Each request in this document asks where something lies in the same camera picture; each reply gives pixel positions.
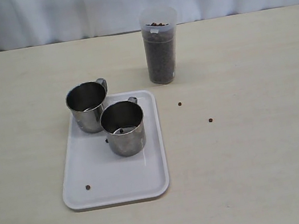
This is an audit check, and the steel mug with kibble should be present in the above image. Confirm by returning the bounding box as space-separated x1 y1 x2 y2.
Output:
100 97 146 157

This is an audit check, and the clear plastic tall container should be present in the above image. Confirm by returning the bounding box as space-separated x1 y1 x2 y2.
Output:
139 5 177 85

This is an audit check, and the white plastic tray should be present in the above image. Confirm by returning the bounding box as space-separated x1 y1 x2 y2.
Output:
62 90 169 211

